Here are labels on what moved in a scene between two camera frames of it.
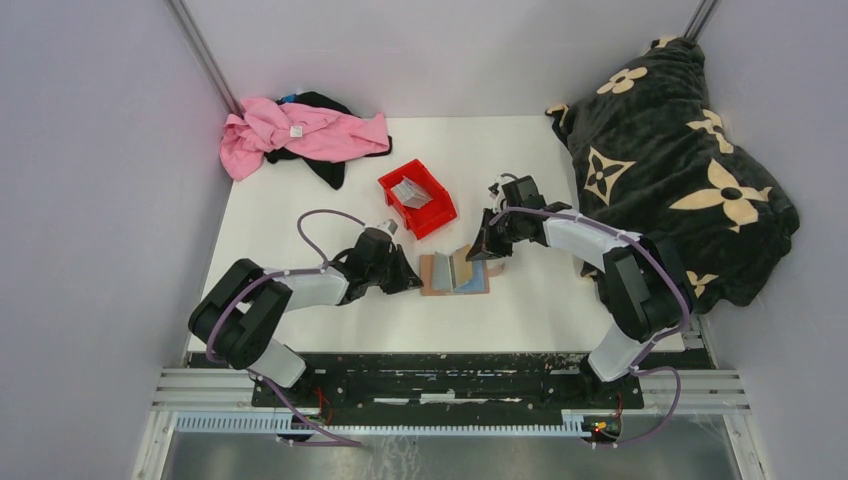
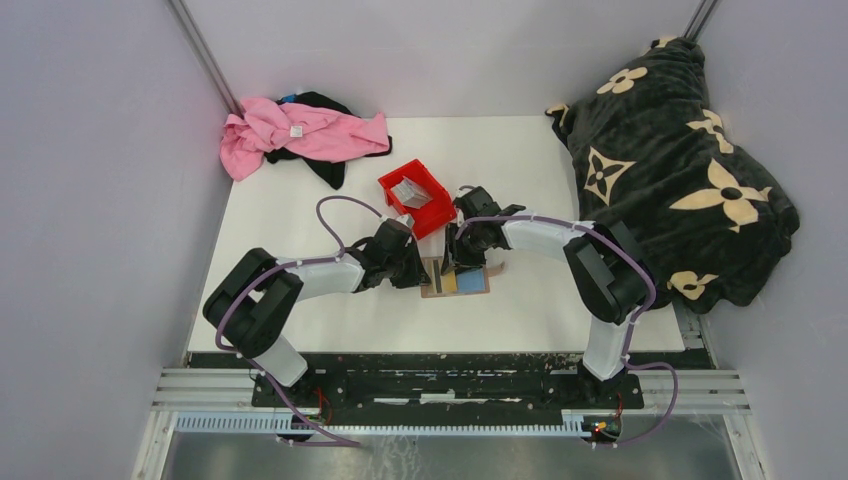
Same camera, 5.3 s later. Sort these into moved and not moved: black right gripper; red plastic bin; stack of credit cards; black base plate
Moved: black right gripper
Not moved: black base plate; red plastic bin; stack of credit cards
